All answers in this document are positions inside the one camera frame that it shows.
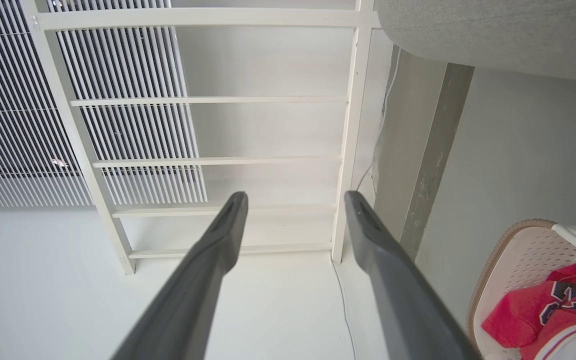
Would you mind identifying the white perforated laundry basket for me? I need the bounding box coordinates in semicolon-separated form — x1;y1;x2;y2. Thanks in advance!
467;219;576;360

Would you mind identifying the white wooden railing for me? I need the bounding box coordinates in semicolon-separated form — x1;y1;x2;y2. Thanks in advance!
20;0;381;276

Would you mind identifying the thin light cable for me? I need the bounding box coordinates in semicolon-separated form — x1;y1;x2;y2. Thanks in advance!
330;47;401;360

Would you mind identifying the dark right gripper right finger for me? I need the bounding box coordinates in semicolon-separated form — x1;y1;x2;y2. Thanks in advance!
344;190;482;360

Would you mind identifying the red jersey garment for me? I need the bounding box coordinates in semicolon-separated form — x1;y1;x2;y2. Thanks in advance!
481;262;576;360

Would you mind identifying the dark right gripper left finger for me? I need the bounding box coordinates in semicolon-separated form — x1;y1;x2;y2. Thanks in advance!
110;191;249;360

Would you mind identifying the grey fabric sofa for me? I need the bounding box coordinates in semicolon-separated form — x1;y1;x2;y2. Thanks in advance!
375;0;576;86

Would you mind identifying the white slatted wall panel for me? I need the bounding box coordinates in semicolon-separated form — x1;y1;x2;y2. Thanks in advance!
0;0;209;208

